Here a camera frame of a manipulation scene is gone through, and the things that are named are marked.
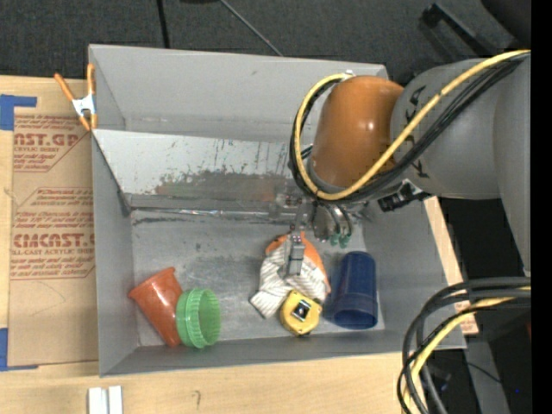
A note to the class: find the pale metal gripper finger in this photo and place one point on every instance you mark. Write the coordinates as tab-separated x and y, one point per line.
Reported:
291	260
299	257

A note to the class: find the white and orange cloth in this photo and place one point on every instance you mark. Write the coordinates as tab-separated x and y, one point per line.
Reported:
276	280

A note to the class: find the yellow tape measure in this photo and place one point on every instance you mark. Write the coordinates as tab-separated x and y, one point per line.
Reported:
299	313

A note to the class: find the blue plastic cup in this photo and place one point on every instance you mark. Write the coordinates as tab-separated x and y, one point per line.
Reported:
354	287

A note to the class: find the grey metal bin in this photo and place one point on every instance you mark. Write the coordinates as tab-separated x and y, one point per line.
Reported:
224	248

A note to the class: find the green plastic lid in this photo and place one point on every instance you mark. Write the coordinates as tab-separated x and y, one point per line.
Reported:
199	319

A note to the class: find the orange plastic cup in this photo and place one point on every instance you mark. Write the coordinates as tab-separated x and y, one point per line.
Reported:
155	296

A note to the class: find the brown cardboard board red print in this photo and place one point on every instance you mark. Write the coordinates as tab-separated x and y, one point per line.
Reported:
52	248

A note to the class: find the black cylinder on white bracket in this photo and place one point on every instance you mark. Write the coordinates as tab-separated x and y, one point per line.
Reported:
394	201

